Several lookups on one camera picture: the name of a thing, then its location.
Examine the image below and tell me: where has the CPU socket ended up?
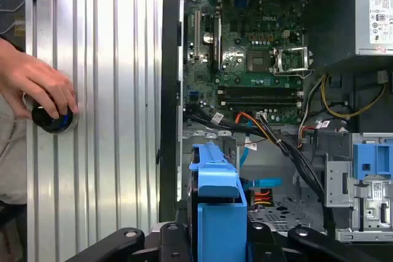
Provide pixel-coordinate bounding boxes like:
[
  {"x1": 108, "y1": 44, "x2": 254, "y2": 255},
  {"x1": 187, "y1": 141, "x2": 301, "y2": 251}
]
[{"x1": 246, "y1": 48, "x2": 274, "y2": 73}]

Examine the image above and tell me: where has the green Dell motherboard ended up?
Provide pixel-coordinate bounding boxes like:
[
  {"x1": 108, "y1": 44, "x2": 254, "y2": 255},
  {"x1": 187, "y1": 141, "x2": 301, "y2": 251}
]
[{"x1": 183, "y1": 0, "x2": 308, "y2": 125}]

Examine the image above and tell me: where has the black PC case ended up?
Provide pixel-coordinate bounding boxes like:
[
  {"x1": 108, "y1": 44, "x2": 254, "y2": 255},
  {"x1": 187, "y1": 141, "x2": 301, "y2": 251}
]
[{"x1": 158, "y1": 0, "x2": 393, "y2": 262}]

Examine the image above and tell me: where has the round black tool blue ring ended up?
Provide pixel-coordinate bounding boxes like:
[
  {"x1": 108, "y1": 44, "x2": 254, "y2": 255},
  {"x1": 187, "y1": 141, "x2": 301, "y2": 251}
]
[{"x1": 30, "y1": 104, "x2": 79, "y2": 134}]

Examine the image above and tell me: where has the blue flat disk wire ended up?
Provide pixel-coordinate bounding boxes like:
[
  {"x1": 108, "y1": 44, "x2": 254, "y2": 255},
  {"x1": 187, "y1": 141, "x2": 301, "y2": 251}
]
[{"x1": 238, "y1": 138, "x2": 284, "y2": 188}]

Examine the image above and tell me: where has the metal disk bay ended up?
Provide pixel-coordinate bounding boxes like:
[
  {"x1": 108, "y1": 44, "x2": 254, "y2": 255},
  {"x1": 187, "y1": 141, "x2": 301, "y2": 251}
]
[{"x1": 324, "y1": 132, "x2": 393, "y2": 243}]

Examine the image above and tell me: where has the red yellow disk power wire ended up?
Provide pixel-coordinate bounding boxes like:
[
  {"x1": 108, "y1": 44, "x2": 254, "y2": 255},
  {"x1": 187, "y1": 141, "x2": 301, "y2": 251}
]
[{"x1": 248, "y1": 189, "x2": 274, "y2": 207}]

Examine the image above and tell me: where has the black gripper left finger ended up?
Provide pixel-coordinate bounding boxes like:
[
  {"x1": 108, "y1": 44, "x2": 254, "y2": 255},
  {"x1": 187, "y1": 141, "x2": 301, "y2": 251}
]
[{"x1": 66, "y1": 221, "x2": 197, "y2": 262}]

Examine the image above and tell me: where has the black RAM slot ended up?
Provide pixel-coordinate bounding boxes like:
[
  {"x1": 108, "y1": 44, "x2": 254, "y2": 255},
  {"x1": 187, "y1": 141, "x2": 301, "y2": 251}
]
[
  {"x1": 218, "y1": 97, "x2": 303, "y2": 108},
  {"x1": 217, "y1": 86, "x2": 303, "y2": 97}
]

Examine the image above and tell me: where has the hard disk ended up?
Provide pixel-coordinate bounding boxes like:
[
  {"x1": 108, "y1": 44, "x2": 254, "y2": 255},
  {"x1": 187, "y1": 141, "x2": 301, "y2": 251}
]
[{"x1": 187, "y1": 142, "x2": 255, "y2": 262}]

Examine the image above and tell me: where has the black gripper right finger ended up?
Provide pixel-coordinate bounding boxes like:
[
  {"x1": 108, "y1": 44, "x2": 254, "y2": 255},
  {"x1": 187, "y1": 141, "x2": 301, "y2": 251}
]
[{"x1": 247, "y1": 222, "x2": 374, "y2": 262}]

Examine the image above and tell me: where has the locking lever wire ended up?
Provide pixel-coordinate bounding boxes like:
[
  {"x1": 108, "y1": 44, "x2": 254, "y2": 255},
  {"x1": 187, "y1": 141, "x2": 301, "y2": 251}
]
[{"x1": 272, "y1": 70, "x2": 313, "y2": 79}]

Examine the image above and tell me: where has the orange multicoloured wire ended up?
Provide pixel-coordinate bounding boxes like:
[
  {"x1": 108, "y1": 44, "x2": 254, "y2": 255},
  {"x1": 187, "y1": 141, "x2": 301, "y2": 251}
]
[{"x1": 234, "y1": 111, "x2": 282, "y2": 145}]

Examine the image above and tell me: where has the blue carrier with disk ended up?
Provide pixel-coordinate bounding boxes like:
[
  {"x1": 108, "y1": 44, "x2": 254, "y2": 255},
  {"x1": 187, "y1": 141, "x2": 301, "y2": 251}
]
[{"x1": 352, "y1": 142, "x2": 393, "y2": 180}]

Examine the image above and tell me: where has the grey power supply unit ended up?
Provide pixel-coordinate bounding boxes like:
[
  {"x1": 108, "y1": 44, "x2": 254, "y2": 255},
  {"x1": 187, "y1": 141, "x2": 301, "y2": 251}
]
[{"x1": 355, "y1": 0, "x2": 393, "y2": 58}]

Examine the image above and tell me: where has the metal socket cover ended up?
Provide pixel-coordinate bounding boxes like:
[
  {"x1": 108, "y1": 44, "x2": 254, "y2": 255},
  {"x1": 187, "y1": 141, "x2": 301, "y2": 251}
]
[{"x1": 271, "y1": 46, "x2": 309, "y2": 76}]

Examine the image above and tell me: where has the person's bare hand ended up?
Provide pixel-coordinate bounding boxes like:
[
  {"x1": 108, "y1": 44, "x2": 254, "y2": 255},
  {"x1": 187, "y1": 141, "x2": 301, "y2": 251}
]
[{"x1": 0, "y1": 36, "x2": 79, "y2": 120}]

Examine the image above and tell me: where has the black wire bundle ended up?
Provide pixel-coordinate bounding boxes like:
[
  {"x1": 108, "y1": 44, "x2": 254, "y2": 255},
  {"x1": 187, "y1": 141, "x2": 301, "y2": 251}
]
[{"x1": 183, "y1": 110, "x2": 337, "y2": 238}]

